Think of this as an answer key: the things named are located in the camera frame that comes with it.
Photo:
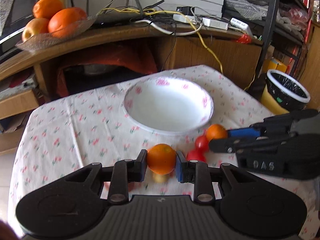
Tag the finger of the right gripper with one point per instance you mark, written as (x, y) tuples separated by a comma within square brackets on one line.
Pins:
[(228, 145), (244, 132)]

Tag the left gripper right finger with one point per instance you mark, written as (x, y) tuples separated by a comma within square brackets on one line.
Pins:
[(197, 173)]

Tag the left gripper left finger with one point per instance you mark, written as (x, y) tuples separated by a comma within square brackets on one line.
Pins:
[(126, 171)]

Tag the small mandarin orange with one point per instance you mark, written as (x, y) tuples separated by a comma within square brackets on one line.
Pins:
[(161, 159)]

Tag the dark red tomato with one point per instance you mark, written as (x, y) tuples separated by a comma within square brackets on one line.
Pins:
[(119, 187)]

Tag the trash bin with black bag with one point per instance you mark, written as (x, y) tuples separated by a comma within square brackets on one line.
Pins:
[(283, 94)]

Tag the cherry print tablecloth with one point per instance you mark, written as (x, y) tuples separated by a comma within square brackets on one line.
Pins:
[(68, 134)]

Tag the white floral ceramic plate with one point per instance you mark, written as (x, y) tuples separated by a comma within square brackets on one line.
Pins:
[(168, 105)]

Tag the red plastic bag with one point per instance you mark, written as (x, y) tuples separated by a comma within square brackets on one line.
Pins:
[(102, 65)]

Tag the white power strip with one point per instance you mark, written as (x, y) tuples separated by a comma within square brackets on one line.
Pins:
[(207, 22)]

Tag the black metal shelf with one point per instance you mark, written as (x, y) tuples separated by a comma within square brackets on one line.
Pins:
[(272, 28)]

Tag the wooden tv cabinet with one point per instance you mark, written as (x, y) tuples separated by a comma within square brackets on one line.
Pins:
[(221, 52)]

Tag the black power adapter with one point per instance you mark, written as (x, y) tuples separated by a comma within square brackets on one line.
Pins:
[(186, 10)]

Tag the glass fruit bowl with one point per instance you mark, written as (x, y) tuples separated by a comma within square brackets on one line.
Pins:
[(43, 41)]

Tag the black router with antennas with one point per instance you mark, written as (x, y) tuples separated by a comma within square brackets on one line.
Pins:
[(117, 15)]

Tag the front orange in bowl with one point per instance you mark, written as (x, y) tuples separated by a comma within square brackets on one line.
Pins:
[(62, 23)]

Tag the orange in bowl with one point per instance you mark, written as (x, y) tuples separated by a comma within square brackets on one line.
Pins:
[(62, 23), (47, 8)]

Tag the red apple in bowl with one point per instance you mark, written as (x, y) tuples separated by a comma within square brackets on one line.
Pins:
[(80, 14)]

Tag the top orange in bowl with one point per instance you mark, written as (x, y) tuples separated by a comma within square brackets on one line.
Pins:
[(47, 8)]

